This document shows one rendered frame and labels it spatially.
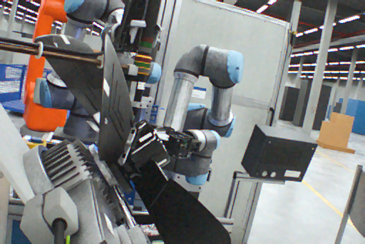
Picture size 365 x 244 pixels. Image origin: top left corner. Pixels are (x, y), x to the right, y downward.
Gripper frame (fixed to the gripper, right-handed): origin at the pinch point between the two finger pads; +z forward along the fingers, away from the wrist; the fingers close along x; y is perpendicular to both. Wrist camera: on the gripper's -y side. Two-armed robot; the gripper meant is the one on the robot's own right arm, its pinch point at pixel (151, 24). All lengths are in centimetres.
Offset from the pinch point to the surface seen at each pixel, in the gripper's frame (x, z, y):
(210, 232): -5, 35, 38
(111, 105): 15.8, 30.1, 18.2
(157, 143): -1.3, 14.0, 26.8
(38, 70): -17, -411, 35
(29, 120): -13, -386, 96
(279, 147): -69, -19, 30
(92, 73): 11.9, -2.4, 14.6
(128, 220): 7.6, 26.1, 39.8
